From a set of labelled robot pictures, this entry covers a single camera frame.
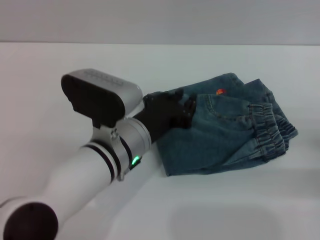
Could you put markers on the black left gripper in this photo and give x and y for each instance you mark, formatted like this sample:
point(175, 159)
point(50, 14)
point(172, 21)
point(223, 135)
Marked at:
point(162, 115)

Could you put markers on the blue denim shorts basketball print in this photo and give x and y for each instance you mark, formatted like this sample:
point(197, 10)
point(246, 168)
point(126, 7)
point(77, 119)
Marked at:
point(225, 130)

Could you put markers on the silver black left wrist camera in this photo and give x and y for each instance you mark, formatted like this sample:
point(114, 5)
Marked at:
point(100, 97)

